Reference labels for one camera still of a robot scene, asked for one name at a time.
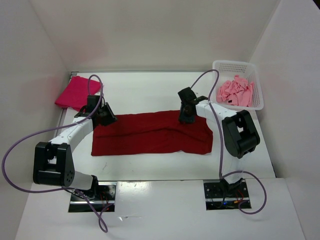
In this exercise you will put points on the dark red t shirt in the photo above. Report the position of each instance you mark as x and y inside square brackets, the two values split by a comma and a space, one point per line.
[152, 133]

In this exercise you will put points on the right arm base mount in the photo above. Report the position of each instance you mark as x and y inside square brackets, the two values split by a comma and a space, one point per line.
[219, 195]

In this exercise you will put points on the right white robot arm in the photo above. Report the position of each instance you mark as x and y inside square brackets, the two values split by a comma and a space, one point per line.
[237, 132]

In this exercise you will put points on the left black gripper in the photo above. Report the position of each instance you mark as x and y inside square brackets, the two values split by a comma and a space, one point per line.
[112, 117]

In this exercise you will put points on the light pink t shirt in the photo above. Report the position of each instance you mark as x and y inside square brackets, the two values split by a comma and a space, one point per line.
[238, 92]

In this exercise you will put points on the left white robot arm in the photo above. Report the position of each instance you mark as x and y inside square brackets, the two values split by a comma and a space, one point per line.
[53, 160]

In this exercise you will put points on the white plastic basket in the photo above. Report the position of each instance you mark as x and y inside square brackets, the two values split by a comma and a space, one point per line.
[227, 70]

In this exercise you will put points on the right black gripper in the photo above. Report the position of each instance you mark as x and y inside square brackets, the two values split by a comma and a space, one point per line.
[182, 117]

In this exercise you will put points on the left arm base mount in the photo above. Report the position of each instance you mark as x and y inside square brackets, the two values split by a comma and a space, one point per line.
[102, 200]

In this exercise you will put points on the magenta t shirt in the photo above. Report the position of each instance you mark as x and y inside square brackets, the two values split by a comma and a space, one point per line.
[76, 93]

